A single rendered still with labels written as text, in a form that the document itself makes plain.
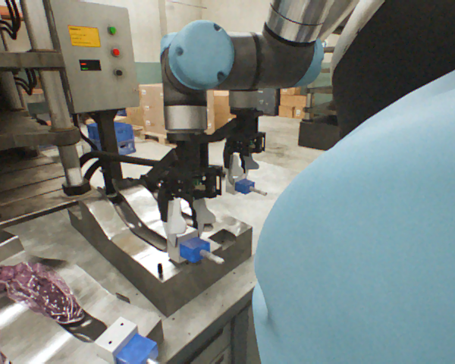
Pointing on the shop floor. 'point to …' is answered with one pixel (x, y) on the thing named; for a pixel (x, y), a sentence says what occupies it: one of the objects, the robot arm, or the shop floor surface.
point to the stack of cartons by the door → (292, 103)
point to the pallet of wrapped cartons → (151, 93)
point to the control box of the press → (95, 68)
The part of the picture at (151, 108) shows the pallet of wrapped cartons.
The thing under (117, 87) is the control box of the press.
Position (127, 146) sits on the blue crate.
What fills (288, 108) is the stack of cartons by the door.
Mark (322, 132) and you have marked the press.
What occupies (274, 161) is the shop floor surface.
